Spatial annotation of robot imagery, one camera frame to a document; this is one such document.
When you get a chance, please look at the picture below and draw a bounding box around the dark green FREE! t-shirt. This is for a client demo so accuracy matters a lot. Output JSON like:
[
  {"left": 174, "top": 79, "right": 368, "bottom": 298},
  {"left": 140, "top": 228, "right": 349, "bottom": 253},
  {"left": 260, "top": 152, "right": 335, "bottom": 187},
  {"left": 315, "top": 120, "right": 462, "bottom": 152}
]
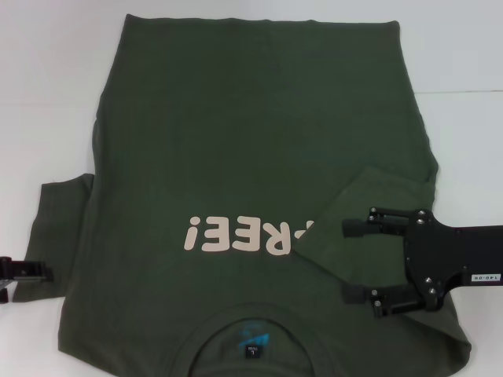
[{"left": 13, "top": 13, "right": 472, "bottom": 377}]

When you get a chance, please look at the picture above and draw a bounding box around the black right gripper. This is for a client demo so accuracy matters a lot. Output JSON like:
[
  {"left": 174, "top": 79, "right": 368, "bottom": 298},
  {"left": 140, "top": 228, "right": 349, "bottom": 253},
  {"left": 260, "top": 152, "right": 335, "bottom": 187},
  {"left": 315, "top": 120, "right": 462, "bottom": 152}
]
[{"left": 341, "top": 206, "right": 503, "bottom": 319}]

